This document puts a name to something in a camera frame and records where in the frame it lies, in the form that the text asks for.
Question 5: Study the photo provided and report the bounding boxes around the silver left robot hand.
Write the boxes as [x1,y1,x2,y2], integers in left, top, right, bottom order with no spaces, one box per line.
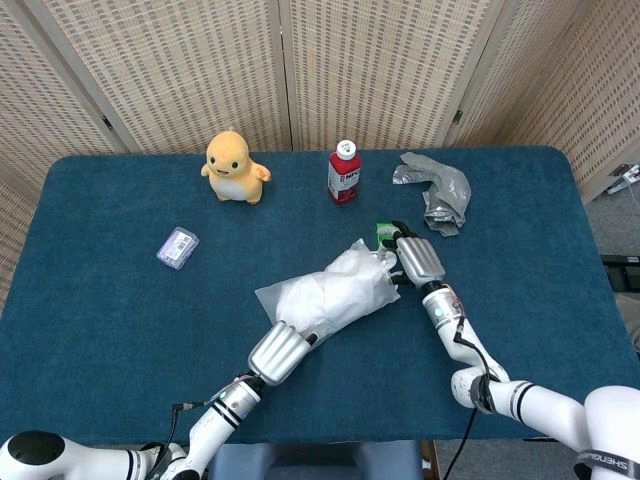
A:
[247,319,320,387]

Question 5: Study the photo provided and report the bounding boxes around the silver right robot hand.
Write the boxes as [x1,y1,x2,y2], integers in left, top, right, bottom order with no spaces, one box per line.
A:
[377,219,447,290]

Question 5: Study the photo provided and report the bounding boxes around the transparent plastic bag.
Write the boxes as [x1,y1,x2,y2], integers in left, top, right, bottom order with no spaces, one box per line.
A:
[254,238,401,346]

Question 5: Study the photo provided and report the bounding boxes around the white clothes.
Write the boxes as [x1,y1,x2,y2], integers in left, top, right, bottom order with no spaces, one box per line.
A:
[279,249,396,331]

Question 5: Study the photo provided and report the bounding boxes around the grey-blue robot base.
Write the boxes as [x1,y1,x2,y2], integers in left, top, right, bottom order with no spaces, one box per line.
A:
[207,439,424,480]

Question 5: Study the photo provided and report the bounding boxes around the crumpled silver foil bag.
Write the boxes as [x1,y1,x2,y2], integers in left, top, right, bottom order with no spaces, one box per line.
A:
[392,152,473,240]

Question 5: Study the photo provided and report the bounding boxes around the green building block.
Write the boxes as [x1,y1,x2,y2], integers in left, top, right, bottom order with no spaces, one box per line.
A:
[375,222,401,251]

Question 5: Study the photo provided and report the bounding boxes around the red juice bottle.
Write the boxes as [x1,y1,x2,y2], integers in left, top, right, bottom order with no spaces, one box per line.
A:
[327,139,362,206]

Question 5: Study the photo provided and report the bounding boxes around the clear box purple contents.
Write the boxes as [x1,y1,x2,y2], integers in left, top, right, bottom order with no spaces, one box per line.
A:
[155,225,200,273]

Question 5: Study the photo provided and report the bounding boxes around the yellow plush dinosaur toy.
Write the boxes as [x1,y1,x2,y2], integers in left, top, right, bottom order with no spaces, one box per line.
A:
[200,128,273,205]

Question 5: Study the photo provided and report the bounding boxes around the dark teal tablecloth-covered table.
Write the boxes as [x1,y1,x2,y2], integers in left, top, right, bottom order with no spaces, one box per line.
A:
[0,145,617,445]

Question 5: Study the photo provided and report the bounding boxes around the woven folding screen panel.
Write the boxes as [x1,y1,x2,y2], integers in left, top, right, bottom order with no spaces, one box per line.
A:
[278,0,501,151]
[444,0,640,204]
[0,0,131,311]
[22,0,294,155]

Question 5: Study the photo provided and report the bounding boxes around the white device on floor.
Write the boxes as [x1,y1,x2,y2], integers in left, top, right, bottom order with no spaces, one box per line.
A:
[607,163,640,195]

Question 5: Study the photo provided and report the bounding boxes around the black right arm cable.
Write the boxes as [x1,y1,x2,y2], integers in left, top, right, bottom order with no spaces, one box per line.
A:
[442,319,501,480]

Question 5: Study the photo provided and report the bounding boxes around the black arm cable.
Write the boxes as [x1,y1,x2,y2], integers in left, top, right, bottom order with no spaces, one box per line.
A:
[169,401,206,451]
[442,319,501,480]

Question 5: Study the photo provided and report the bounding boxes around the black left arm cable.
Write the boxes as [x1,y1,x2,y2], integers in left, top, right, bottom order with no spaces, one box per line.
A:
[169,401,206,451]

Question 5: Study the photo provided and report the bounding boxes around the black equipment frame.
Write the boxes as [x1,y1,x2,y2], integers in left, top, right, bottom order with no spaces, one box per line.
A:
[601,253,640,291]

